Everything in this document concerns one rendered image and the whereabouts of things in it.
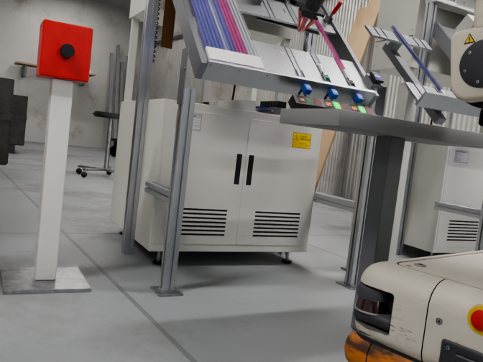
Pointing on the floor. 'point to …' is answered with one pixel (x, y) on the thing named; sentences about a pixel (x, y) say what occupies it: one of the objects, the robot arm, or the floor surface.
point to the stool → (106, 146)
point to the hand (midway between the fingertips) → (300, 29)
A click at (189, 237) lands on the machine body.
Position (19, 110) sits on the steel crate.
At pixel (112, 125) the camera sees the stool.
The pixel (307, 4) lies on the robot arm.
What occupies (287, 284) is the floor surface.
